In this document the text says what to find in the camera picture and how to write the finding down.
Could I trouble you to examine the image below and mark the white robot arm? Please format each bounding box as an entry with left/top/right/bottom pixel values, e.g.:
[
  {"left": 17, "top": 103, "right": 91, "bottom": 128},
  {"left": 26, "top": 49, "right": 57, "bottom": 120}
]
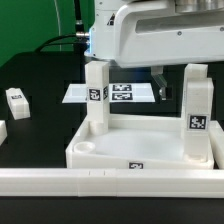
[{"left": 85, "top": 0, "right": 224, "bottom": 99}]

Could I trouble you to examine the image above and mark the white right fence rail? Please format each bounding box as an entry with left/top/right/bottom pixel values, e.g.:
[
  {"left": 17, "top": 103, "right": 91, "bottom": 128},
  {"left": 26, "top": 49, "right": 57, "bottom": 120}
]
[{"left": 209, "top": 121, "right": 224, "bottom": 170}]

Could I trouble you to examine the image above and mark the fiducial marker sheet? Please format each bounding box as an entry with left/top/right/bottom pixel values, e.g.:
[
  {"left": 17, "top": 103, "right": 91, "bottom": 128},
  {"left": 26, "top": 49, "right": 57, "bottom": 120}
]
[{"left": 62, "top": 83, "right": 155, "bottom": 103}]

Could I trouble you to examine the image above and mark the white front fence rail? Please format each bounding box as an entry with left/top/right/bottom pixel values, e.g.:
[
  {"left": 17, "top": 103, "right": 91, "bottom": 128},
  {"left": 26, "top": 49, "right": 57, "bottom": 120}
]
[{"left": 0, "top": 168, "right": 224, "bottom": 198}]

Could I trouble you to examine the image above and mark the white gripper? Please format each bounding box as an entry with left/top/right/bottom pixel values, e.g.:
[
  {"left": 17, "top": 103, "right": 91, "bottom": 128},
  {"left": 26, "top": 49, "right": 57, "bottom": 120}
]
[{"left": 114, "top": 0, "right": 224, "bottom": 100}]

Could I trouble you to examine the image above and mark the black cable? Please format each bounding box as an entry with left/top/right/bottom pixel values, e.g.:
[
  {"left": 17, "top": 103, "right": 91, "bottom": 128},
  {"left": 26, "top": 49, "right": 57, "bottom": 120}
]
[{"left": 34, "top": 33, "right": 90, "bottom": 53}]

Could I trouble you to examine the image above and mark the white fence rail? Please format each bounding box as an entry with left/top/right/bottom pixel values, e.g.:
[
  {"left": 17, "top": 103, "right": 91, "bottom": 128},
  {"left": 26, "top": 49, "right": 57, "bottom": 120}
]
[
  {"left": 0, "top": 168, "right": 224, "bottom": 198},
  {"left": 209, "top": 121, "right": 224, "bottom": 170}
]

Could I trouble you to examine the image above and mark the white desk top tray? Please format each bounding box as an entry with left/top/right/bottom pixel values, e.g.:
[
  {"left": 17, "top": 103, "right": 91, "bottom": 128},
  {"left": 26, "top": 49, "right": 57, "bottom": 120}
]
[{"left": 66, "top": 114, "right": 214, "bottom": 169}]

